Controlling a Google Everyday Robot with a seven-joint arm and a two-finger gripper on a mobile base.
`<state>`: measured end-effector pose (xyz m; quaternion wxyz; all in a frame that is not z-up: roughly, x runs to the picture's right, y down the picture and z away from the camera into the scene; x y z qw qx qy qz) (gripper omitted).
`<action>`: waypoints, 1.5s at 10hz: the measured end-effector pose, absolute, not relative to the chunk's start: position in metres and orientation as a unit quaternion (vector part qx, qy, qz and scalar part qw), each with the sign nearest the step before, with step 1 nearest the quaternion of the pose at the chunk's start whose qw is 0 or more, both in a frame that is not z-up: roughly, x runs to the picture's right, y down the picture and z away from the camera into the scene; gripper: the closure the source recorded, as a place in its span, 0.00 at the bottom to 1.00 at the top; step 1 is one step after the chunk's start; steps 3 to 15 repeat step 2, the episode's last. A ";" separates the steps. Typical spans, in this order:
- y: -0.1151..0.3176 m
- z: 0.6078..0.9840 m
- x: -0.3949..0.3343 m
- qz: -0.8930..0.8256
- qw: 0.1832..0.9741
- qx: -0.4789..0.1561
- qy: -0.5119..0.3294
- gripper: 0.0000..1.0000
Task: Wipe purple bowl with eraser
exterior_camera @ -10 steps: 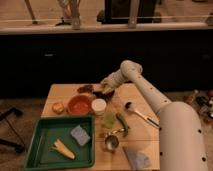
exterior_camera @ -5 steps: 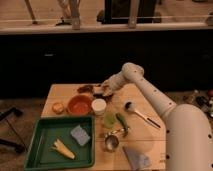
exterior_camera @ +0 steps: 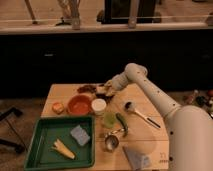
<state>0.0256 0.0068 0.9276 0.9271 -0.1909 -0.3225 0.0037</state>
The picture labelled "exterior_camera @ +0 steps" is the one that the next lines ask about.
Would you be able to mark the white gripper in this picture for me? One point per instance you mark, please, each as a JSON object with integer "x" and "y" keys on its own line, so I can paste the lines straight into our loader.
{"x": 118, "y": 83}

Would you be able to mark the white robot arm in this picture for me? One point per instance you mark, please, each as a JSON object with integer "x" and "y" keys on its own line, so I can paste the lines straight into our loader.
{"x": 190, "y": 128}

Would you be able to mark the orange bowl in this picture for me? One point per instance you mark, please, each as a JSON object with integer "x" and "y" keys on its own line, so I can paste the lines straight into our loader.
{"x": 79, "y": 105}

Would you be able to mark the blue sponge eraser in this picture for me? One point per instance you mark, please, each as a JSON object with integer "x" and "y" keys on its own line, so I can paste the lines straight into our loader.
{"x": 80, "y": 135}

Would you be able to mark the white round container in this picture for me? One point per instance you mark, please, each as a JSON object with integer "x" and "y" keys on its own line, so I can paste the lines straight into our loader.
{"x": 98, "y": 106}

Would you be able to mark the light green cup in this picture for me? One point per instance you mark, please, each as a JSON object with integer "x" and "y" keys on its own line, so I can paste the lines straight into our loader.
{"x": 109, "y": 120}

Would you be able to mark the green pepper toy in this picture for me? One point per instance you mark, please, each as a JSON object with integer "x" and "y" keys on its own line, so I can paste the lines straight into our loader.
{"x": 122, "y": 121}

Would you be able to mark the metal measuring cup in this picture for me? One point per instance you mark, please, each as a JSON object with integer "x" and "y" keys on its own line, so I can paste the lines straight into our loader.
{"x": 111, "y": 140}

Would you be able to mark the small orange fruit toy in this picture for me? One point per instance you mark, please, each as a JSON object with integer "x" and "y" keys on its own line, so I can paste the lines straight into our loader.
{"x": 58, "y": 107}

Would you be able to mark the green plastic tray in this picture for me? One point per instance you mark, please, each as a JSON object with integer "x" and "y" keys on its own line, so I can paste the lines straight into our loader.
{"x": 41, "y": 155}

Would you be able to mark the dish brush with white handle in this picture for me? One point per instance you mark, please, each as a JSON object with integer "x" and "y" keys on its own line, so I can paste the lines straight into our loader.
{"x": 129, "y": 106}

